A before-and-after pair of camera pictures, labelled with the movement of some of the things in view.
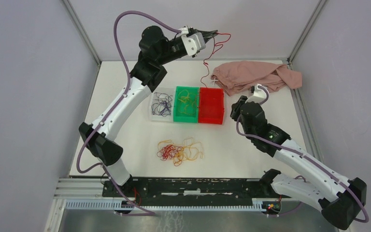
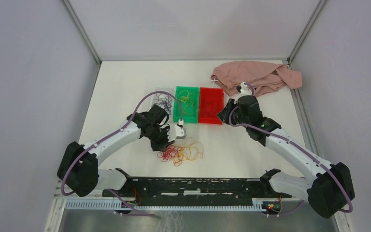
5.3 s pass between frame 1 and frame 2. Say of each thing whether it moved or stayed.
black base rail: stayed
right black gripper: moved
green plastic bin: stayed
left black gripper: moved
